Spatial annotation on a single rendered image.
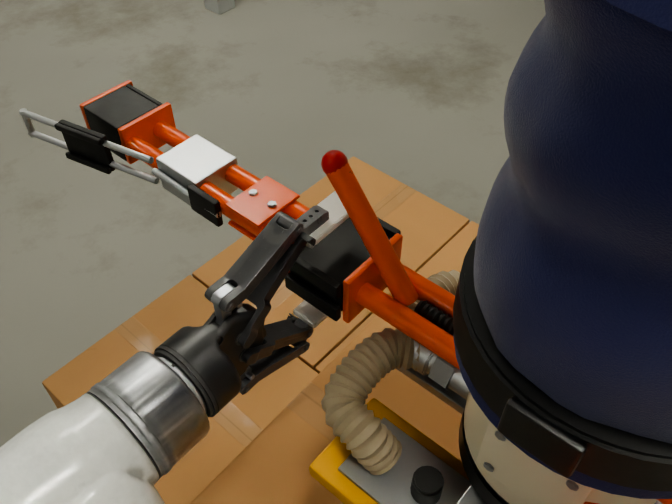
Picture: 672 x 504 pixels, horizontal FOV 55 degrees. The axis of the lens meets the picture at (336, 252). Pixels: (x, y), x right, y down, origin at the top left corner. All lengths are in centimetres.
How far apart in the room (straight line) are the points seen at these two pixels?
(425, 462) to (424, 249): 102
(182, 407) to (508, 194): 29
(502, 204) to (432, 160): 237
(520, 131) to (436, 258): 127
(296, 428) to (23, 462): 43
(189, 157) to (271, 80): 250
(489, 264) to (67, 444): 31
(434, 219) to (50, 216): 156
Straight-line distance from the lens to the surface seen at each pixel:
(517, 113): 33
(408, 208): 171
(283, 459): 84
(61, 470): 50
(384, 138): 285
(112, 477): 50
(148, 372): 53
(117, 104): 84
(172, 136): 80
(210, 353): 54
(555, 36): 32
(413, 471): 64
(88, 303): 233
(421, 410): 88
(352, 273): 59
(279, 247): 54
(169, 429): 52
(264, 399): 135
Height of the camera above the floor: 170
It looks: 47 degrees down
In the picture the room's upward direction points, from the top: straight up
